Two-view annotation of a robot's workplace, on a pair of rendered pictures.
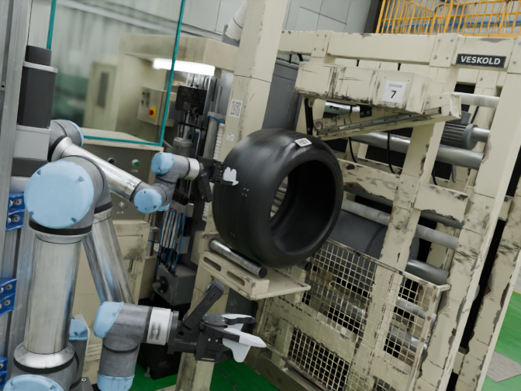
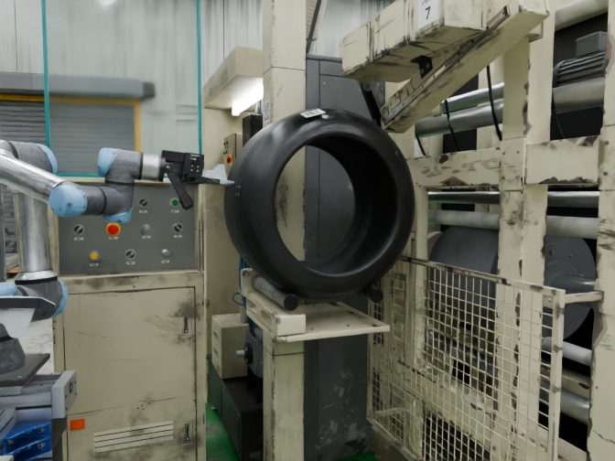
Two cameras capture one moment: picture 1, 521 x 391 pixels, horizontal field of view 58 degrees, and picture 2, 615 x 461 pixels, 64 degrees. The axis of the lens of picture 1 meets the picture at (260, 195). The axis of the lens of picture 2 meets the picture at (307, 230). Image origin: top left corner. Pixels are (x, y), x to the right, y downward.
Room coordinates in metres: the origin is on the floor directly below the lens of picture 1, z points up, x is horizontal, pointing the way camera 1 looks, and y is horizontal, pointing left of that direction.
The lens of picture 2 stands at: (0.54, -0.66, 1.21)
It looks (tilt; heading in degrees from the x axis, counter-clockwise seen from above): 4 degrees down; 23
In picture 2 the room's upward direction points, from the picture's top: straight up
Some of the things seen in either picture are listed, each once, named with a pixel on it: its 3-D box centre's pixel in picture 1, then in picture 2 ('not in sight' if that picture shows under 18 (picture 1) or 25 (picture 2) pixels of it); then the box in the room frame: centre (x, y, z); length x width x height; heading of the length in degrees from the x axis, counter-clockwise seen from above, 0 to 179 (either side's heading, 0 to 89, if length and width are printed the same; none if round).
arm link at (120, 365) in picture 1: (119, 359); not in sight; (0.93, 0.23, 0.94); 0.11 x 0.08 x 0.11; 9
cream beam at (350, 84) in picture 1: (363, 88); (416, 37); (2.13, -0.35, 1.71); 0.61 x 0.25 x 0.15; 45
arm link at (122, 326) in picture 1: (122, 323); not in sight; (0.92, 0.23, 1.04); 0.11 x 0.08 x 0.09; 99
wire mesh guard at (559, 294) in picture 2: (332, 316); (437, 373); (2.08, -0.45, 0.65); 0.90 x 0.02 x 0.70; 45
